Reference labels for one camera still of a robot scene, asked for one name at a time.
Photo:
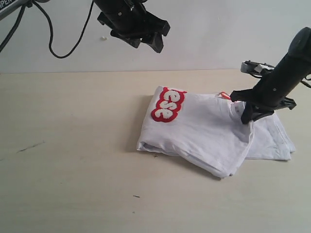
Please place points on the orange neck label tag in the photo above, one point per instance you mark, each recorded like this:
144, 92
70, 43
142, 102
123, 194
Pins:
224, 95

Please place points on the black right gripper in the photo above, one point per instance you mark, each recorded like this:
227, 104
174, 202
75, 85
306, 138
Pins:
263, 99

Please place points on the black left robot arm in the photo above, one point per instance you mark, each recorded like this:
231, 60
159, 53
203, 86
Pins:
9, 6

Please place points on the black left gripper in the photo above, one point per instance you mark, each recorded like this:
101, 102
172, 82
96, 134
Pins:
134, 25

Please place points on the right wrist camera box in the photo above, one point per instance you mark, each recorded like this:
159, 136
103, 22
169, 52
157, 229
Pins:
256, 69

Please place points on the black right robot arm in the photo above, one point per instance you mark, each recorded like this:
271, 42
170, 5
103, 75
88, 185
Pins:
275, 83

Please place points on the small white wall fixture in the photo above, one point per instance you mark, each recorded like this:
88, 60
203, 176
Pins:
104, 38

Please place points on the white t-shirt red lettering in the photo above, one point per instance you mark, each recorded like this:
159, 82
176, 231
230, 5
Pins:
206, 130

